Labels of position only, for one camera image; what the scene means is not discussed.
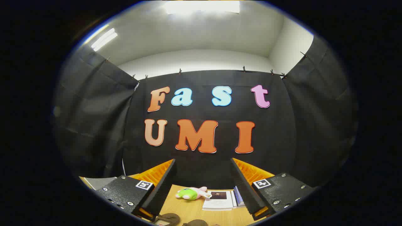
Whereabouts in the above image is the black backdrop cloth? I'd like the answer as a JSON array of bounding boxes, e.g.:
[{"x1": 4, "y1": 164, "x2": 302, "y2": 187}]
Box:
[{"x1": 52, "y1": 35, "x2": 358, "y2": 190}]

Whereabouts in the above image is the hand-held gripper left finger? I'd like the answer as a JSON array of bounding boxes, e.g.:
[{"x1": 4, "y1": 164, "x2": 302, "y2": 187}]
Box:
[{"x1": 96, "y1": 159, "x2": 176, "y2": 222}]

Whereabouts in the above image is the green and pink plush toy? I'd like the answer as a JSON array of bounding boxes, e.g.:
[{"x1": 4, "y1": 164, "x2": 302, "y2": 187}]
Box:
[{"x1": 175, "y1": 186, "x2": 212, "y2": 201}]

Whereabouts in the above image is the brown fuzzy shoe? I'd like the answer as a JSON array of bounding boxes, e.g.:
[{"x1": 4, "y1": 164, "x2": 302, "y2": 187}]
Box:
[
  {"x1": 156, "y1": 213, "x2": 181, "y2": 226},
  {"x1": 182, "y1": 219, "x2": 209, "y2": 226}
]

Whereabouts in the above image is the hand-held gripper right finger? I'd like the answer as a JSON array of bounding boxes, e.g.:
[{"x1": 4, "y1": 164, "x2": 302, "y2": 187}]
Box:
[{"x1": 230, "y1": 158, "x2": 315, "y2": 222}]

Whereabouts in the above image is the grey fabric storage box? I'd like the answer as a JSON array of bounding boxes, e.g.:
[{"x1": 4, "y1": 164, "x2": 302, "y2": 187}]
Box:
[{"x1": 84, "y1": 176, "x2": 117, "y2": 191}]

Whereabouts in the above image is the ceiling strip light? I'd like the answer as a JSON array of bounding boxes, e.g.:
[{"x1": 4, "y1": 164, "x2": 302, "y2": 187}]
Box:
[{"x1": 91, "y1": 28, "x2": 118, "y2": 52}]

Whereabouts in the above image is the blue book with figure cover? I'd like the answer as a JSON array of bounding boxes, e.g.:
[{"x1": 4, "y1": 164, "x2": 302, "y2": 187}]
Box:
[{"x1": 234, "y1": 186, "x2": 246, "y2": 207}]

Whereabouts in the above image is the large white book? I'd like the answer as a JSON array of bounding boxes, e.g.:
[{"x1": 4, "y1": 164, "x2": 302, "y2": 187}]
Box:
[{"x1": 202, "y1": 190, "x2": 235, "y2": 210}]

